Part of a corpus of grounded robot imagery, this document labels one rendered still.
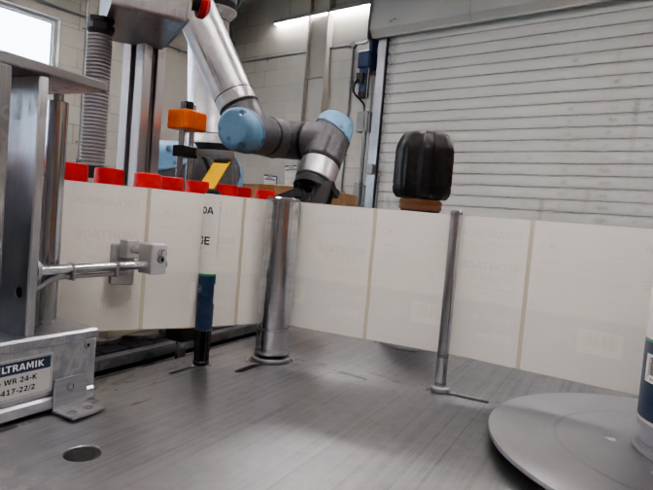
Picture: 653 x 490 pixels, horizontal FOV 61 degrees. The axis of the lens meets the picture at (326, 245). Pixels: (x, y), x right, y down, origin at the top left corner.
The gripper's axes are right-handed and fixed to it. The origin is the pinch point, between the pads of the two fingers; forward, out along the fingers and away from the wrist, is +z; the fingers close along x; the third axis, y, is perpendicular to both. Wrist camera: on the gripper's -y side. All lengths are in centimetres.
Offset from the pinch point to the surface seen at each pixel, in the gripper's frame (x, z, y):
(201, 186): -24.6, -2.3, 1.4
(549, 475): -34, 24, 51
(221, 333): -13.6, 14.8, 5.9
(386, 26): 277, -396, -172
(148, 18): -41.6, -16.5, -2.9
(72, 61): 196, -289, -476
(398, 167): -16.2, -12.8, 25.5
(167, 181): -29.8, 0.6, 0.7
